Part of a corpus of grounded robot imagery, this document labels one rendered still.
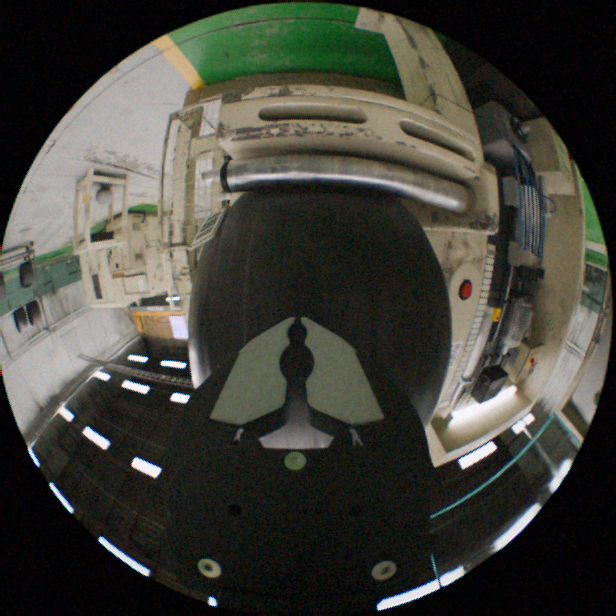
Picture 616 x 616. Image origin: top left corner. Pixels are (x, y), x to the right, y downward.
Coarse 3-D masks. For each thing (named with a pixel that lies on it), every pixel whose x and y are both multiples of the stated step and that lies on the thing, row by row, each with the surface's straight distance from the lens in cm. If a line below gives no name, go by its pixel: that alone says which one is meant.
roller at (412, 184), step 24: (240, 168) 25; (264, 168) 24; (288, 168) 24; (312, 168) 24; (336, 168) 24; (360, 168) 25; (384, 168) 26; (408, 168) 29; (384, 192) 27; (408, 192) 28; (432, 192) 29; (456, 192) 32
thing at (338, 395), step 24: (312, 336) 11; (336, 336) 11; (312, 360) 10; (336, 360) 9; (312, 384) 8; (336, 384) 8; (360, 384) 8; (312, 408) 7; (336, 408) 7; (360, 408) 8; (336, 432) 8
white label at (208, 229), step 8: (224, 208) 25; (208, 216) 27; (216, 216) 25; (208, 224) 24; (216, 224) 22; (200, 232) 24; (208, 232) 22; (216, 232) 21; (200, 240) 22; (192, 248) 23
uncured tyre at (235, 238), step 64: (256, 192) 26; (320, 192) 25; (256, 256) 16; (320, 256) 16; (384, 256) 18; (192, 320) 20; (256, 320) 15; (320, 320) 14; (384, 320) 16; (448, 320) 20
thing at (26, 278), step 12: (24, 252) 537; (0, 264) 563; (24, 264) 542; (0, 276) 525; (24, 276) 532; (36, 276) 538; (0, 288) 519; (24, 288) 554; (0, 300) 541; (36, 300) 553; (24, 312) 531; (36, 312) 535; (24, 324) 530; (36, 324) 556; (48, 324) 544
